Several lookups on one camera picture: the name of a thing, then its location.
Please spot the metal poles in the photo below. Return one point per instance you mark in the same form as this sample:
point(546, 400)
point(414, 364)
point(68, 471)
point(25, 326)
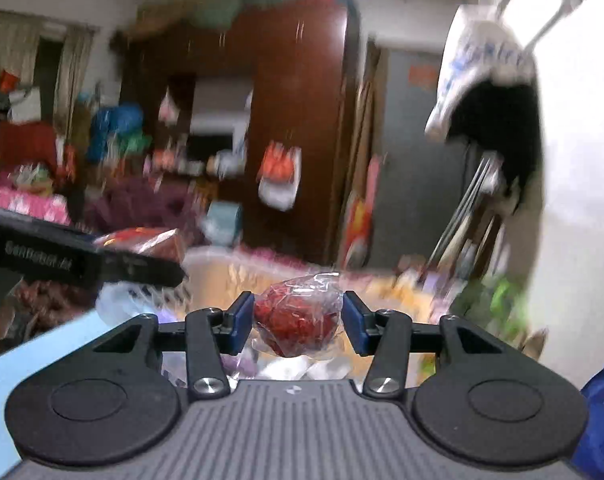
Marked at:
point(469, 210)

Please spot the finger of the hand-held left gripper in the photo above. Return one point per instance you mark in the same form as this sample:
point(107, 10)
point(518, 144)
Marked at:
point(142, 270)

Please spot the pink floral blanket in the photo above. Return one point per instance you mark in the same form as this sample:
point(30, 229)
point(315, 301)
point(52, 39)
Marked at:
point(27, 207)

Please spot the blue plastic bag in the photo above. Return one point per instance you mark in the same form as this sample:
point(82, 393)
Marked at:
point(117, 127)

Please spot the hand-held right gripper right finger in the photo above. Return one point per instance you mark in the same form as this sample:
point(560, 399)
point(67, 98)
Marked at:
point(354, 322)

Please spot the white plastic basket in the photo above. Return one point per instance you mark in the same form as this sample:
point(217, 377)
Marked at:
point(207, 266)

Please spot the black television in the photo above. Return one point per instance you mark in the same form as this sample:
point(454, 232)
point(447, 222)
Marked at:
point(209, 146)

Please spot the wooden wardrobe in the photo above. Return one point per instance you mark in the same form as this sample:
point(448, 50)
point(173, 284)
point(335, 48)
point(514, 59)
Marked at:
point(302, 110)

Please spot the green cloth bundle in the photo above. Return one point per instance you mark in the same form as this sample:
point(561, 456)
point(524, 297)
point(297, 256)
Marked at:
point(217, 10)

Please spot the black hanging garment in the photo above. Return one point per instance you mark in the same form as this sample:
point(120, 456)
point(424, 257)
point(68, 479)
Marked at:
point(506, 135)

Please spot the grey door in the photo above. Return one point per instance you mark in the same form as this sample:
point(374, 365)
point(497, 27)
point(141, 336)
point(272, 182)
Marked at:
point(406, 170)

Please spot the green plastic bag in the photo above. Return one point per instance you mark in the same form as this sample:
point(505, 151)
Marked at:
point(496, 307)

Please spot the blue shopping bag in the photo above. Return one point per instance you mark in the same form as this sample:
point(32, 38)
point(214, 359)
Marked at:
point(601, 422)

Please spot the pink hanging bag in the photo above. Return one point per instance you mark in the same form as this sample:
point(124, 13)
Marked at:
point(167, 107)

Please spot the maroon blanket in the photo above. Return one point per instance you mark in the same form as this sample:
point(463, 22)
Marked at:
point(142, 207)

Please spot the patterned curtain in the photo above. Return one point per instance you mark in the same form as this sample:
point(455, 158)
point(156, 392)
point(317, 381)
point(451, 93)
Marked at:
point(12, 45)

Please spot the red brown snack packet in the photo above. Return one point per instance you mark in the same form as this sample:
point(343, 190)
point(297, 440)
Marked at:
point(142, 244)

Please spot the orange and white hanging bag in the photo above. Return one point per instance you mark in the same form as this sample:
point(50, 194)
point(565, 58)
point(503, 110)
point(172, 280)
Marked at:
point(282, 172)

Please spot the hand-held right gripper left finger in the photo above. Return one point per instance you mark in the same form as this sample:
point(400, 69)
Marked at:
point(242, 321)

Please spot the red door sign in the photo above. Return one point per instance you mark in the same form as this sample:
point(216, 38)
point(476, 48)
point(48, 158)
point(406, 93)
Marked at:
point(421, 77)

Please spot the white printed hanging bag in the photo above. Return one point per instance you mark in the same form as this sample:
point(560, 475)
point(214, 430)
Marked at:
point(481, 67)

